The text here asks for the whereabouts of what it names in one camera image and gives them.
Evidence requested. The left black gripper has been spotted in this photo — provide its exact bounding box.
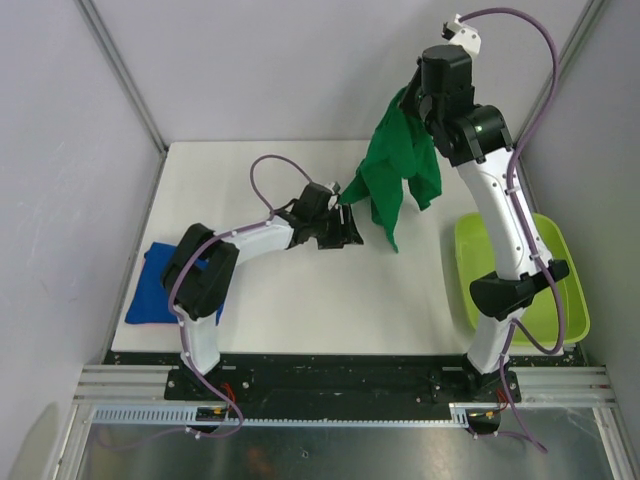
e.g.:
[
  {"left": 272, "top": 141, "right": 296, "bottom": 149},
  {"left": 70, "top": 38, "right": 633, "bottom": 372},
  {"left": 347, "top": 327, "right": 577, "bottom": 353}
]
[{"left": 310, "top": 203, "right": 363, "bottom": 250}]

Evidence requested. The green t shirt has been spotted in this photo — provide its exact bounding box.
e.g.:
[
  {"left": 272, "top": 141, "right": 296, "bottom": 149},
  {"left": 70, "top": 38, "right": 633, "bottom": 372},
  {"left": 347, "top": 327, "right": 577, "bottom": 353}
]
[{"left": 340, "top": 88, "right": 442, "bottom": 252}]

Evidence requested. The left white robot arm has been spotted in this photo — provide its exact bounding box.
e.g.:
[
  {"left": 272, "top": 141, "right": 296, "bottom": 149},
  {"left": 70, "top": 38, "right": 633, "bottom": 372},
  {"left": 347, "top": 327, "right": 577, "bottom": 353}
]
[{"left": 161, "top": 182, "right": 364, "bottom": 400}]

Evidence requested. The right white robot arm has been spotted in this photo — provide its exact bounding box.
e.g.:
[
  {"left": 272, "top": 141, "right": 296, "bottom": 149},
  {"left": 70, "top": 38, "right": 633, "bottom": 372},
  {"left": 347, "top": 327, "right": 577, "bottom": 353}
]
[{"left": 400, "top": 45, "right": 569, "bottom": 401}]

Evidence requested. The lime green plastic bin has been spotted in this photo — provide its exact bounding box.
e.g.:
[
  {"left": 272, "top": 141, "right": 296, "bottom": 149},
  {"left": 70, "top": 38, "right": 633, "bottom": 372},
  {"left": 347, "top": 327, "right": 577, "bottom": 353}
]
[{"left": 453, "top": 211, "right": 592, "bottom": 347}]

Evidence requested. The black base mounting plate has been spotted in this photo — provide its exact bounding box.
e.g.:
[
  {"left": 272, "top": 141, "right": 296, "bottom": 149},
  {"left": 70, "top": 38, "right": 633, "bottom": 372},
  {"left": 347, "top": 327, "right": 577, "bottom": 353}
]
[{"left": 165, "top": 353, "right": 520, "bottom": 403}]

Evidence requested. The folded blue t shirt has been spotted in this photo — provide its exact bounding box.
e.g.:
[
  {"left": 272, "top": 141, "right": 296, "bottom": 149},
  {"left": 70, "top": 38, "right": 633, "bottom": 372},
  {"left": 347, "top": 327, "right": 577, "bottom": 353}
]
[{"left": 124, "top": 241, "right": 224, "bottom": 327}]

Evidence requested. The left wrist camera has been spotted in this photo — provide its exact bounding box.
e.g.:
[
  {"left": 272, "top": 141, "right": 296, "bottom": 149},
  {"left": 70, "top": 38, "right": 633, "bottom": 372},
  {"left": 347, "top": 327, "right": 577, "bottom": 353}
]
[{"left": 323, "top": 181, "right": 341, "bottom": 196}]

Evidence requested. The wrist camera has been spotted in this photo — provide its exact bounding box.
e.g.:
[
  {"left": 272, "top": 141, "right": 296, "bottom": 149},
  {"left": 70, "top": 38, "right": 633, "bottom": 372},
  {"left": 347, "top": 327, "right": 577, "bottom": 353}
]
[
  {"left": 442, "top": 14, "right": 482, "bottom": 58},
  {"left": 323, "top": 181, "right": 341, "bottom": 196}
]

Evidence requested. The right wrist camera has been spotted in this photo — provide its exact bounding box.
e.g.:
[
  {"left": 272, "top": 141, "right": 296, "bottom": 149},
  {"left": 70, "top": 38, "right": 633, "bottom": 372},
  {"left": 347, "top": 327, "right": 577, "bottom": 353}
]
[{"left": 442, "top": 14, "right": 482, "bottom": 58}]

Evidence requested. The right corner aluminium post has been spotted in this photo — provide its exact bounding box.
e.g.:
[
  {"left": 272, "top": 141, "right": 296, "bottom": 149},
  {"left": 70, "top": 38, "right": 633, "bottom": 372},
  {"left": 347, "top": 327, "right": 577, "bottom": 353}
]
[{"left": 519, "top": 0, "right": 616, "bottom": 146}]

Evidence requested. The corner aluminium post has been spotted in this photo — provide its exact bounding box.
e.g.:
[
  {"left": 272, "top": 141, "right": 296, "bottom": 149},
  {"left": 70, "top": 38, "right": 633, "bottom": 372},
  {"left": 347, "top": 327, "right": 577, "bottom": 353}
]
[
  {"left": 74, "top": 0, "right": 169, "bottom": 154},
  {"left": 519, "top": 0, "right": 616, "bottom": 146}
]

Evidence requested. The left corner aluminium post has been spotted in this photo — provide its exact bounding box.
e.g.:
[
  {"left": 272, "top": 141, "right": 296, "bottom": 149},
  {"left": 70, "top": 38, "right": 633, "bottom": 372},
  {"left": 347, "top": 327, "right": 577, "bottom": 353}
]
[{"left": 74, "top": 0, "right": 169, "bottom": 154}]

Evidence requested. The grey slotted cable duct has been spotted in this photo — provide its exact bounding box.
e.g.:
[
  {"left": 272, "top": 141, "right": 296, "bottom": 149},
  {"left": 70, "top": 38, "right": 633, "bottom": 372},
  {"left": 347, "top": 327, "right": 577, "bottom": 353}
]
[{"left": 93, "top": 403, "right": 502, "bottom": 428}]

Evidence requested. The aluminium frame rail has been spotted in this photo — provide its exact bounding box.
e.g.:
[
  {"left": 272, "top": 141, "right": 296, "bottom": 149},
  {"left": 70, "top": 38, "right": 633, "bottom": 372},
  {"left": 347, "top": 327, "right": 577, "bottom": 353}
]
[{"left": 74, "top": 365, "right": 618, "bottom": 408}]

